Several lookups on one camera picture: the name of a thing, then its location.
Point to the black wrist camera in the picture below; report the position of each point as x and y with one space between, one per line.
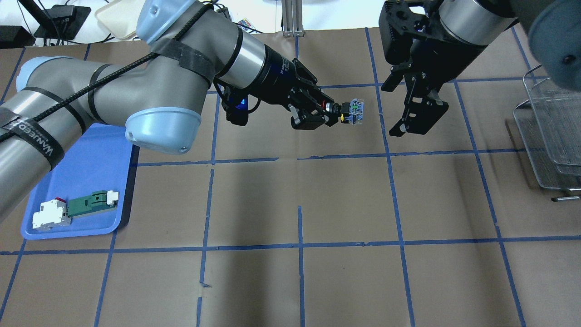
236 106

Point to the silver wire mesh shelf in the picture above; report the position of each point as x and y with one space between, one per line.
549 124

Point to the cream plastic tray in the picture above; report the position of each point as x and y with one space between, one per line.
120 17

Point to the red push button switch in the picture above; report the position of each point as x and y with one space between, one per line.
357 108

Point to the white circuit breaker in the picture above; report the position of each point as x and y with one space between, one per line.
53 213

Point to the blue plastic tray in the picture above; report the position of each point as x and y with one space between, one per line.
99 160

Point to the green terminal block module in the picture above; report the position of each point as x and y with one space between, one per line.
97 202

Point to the aluminium frame post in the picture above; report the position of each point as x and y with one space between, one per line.
292 18

